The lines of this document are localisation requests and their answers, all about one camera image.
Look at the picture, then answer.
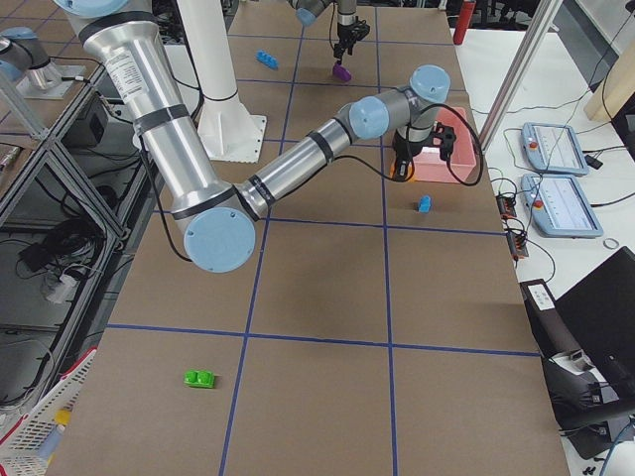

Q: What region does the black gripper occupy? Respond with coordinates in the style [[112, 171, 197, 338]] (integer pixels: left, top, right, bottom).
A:
[[392, 121, 455, 162], [333, 17, 370, 59]]

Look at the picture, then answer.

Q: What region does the orange block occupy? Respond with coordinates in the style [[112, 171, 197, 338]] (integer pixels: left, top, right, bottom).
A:
[[389, 158, 415, 182]]

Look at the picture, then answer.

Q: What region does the purple block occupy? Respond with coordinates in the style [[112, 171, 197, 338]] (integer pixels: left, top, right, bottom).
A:
[[331, 61, 352, 82]]

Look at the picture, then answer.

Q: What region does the small light blue block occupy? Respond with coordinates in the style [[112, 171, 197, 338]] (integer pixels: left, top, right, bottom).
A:
[[418, 195, 432, 213]]

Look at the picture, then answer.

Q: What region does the long blue block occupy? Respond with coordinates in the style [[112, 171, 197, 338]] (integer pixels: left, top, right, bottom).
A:
[[255, 50, 279, 70]]

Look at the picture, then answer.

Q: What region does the green block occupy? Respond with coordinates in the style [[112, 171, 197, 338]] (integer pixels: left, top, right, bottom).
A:
[[184, 369, 215, 389]]

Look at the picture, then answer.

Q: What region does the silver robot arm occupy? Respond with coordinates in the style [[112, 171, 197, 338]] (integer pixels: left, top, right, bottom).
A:
[[288, 0, 370, 64], [62, 1, 450, 273]]

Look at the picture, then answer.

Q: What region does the pink plastic box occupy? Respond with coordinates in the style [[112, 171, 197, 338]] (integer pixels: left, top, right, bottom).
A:
[[414, 107, 478, 183]]

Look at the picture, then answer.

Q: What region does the red bottle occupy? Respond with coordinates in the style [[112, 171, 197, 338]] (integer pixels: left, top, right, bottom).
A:
[[452, 0, 476, 46]]

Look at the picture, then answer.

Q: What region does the orange black usb hub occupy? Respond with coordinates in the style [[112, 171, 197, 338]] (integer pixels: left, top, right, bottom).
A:
[[496, 194, 517, 219]]

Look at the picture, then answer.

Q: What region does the far teach pendant tablet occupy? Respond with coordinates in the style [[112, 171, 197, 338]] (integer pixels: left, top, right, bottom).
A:
[[521, 122, 588, 177]]

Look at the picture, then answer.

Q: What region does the teach pendant tablet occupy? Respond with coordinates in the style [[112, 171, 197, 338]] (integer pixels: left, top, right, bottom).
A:
[[521, 122, 588, 177], [521, 174, 603, 238]]

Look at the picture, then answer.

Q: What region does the near teach pendant tablet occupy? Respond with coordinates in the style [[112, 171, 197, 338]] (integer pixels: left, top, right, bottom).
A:
[[521, 174, 603, 238]]

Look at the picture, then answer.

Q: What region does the black laptop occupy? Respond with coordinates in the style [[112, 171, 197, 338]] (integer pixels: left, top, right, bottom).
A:
[[520, 247, 634, 459]]

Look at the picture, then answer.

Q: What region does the white plastic basket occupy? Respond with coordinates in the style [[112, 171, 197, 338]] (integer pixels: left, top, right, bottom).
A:
[[1, 347, 97, 475]]

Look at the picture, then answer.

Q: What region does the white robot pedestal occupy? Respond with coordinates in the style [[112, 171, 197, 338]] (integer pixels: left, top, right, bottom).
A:
[[178, 0, 267, 164]]

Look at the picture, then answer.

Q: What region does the aluminium frame post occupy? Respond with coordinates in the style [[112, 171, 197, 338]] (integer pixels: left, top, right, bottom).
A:
[[479, 0, 564, 153]]

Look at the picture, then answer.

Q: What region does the aluminium side frame rack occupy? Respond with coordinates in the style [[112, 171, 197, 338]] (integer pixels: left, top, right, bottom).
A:
[[1, 70, 154, 418]]

